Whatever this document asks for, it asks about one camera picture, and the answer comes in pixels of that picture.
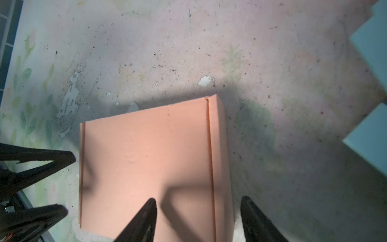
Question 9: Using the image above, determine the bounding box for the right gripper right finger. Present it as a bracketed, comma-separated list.
[240, 196, 288, 242]

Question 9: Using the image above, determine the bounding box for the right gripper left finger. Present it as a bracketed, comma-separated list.
[114, 198, 157, 242]

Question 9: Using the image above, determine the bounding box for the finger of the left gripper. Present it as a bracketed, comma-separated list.
[1, 204, 68, 242]
[1, 143, 76, 199]

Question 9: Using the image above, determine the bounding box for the orange paper box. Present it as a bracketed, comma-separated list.
[79, 95, 234, 242]

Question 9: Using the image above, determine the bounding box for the light blue paper box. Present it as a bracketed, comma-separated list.
[343, 0, 387, 178]

